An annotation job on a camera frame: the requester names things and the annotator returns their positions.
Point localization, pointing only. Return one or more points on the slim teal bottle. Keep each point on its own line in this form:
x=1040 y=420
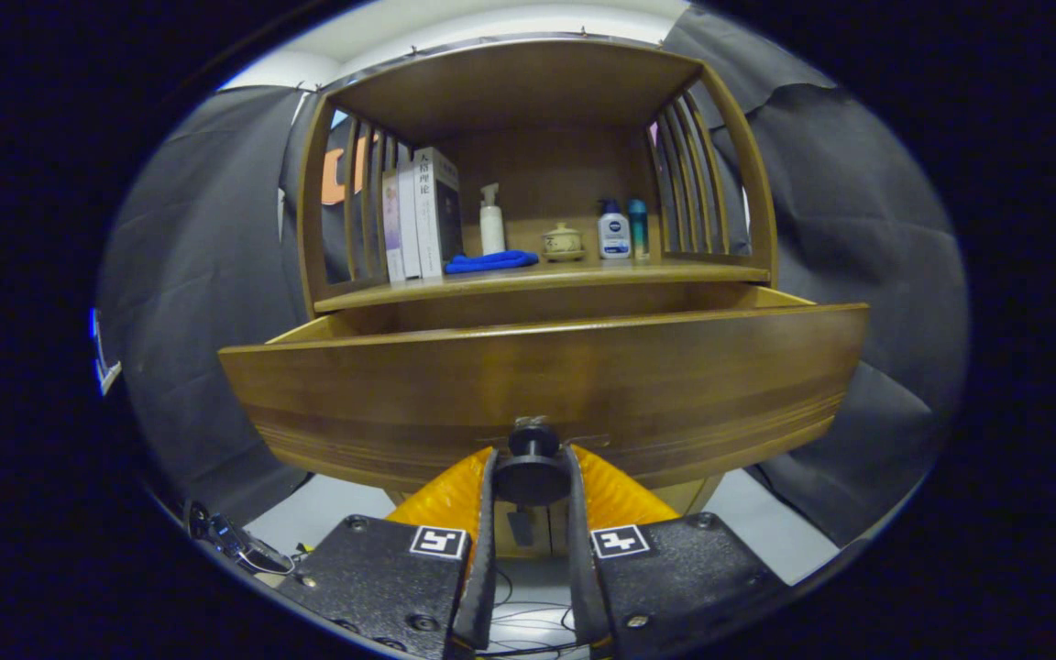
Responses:
x=639 y=229

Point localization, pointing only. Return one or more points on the white pump bottle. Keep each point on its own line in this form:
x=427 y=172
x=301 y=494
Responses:
x=492 y=229

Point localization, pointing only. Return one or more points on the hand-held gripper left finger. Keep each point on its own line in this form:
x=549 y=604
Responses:
x=486 y=568

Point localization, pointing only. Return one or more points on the wooden cabinet door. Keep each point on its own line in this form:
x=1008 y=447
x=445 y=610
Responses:
x=502 y=543
x=698 y=495

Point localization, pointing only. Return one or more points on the pink spine book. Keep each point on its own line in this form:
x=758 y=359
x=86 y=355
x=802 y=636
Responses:
x=391 y=229

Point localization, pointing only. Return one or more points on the white lotion bottle blue cap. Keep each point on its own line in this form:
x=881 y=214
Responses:
x=613 y=234

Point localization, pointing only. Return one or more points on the white book with dark cover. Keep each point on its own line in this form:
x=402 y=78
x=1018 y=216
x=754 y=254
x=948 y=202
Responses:
x=432 y=215

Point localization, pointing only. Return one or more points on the lidded ceramic tea cup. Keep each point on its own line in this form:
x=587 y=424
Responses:
x=563 y=243

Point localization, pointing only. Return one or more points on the white spine book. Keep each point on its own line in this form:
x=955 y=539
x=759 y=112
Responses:
x=408 y=225

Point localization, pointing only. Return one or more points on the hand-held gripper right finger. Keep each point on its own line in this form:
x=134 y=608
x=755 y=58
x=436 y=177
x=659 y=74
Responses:
x=583 y=587

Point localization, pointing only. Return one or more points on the black device on floor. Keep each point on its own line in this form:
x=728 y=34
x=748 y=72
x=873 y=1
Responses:
x=230 y=539

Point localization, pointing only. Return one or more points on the blue cloth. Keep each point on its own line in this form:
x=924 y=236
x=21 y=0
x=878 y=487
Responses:
x=491 y=262

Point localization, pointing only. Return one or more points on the wooden cabinet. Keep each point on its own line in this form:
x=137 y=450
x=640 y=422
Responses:
x=546 y=174

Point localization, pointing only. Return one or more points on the wooden drawer with black knob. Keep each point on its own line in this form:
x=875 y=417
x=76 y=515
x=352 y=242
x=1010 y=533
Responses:
x=537 y=376

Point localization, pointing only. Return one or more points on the wooden countertop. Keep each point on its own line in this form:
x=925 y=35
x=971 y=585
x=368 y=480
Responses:
x=583 y=273

